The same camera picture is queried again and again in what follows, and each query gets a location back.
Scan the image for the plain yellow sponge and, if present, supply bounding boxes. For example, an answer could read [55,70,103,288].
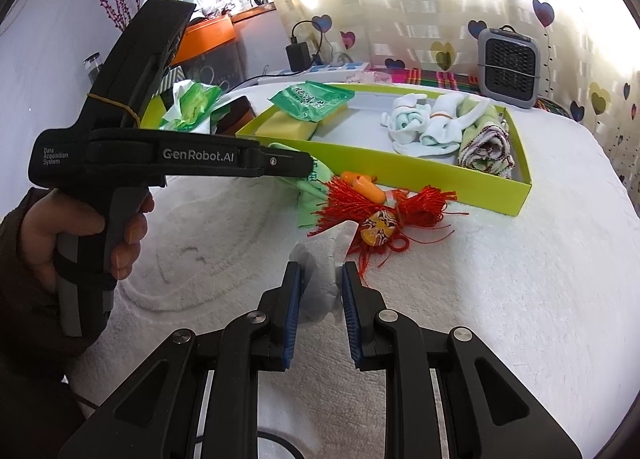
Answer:
[255,110,318,140]

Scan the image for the green wipes packet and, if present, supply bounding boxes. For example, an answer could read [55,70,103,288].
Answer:
[269,82,355,123]

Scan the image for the orange corded earplugs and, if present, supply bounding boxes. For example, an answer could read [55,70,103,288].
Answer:
[340,171,386,204]

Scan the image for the white sachet pouch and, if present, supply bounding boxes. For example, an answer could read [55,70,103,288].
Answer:
[290,220,358,327]

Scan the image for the red tassel mask ornament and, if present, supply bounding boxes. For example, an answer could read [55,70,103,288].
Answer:
[311,176,458,276]

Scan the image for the green floral towel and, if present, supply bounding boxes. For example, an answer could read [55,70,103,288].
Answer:
[457,102,514,179]

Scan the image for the light green cloth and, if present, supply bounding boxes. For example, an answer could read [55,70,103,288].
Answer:
[279,158,334,229]

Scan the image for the green-topped yellow sponge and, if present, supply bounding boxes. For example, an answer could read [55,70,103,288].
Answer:
[317,102,348,128]

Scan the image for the person's left hand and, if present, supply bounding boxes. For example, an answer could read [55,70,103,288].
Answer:
[20,190,155,291]

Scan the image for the black smartphone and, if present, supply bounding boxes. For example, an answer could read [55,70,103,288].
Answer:
[209,96,256,136]

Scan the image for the lime green box lid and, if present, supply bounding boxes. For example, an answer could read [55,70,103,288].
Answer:
[140,95,167,130]

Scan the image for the dark glass jar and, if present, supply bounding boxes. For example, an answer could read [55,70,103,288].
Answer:
[84,52,103,84]

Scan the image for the green tissue pack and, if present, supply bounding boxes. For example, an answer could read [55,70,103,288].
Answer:
[160,80,222,132]

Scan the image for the striped green gift box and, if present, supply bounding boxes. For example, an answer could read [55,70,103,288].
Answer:
[152,66,184,97]

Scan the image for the white power strip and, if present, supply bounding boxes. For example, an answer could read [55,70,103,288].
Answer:
[257,62,370,85]

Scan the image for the black power adapter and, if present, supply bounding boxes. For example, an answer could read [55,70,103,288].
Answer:
[285,42,312,73]

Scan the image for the small sachet packets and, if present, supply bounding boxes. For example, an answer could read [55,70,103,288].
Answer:
[355,71,393,84]

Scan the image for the white towel table cover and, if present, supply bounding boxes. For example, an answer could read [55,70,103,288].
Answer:
[68,110,639,458]

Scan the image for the orange storage box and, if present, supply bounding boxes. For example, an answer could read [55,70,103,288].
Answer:
[171,15,236,66]

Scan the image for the lime green cardboard box tray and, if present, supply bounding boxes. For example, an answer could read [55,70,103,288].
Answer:
[238,83,532,216]

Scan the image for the heart-patterned curtain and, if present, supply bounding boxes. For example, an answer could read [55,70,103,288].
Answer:
[274,0,639,198]

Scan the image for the plaid cloth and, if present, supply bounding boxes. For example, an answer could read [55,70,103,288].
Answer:
[347,69,585,122]

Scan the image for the grey portable heater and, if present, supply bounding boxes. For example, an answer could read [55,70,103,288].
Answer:
[477,26,540,109]

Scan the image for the black cable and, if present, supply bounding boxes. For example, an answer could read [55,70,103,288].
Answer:
[219,18,346,95]

